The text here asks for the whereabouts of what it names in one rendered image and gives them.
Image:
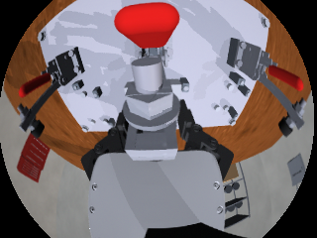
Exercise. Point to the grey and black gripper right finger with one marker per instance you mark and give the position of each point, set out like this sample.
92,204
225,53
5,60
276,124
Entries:
195,138

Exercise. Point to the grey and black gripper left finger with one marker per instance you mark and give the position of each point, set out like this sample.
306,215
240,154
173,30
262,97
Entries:
115,141

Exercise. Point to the grey toggle clamp with red handle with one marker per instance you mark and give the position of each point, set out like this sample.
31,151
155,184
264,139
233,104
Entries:
252,61

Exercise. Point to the black toggle clamp with red handle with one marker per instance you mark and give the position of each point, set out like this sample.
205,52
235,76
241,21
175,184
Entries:
63,68

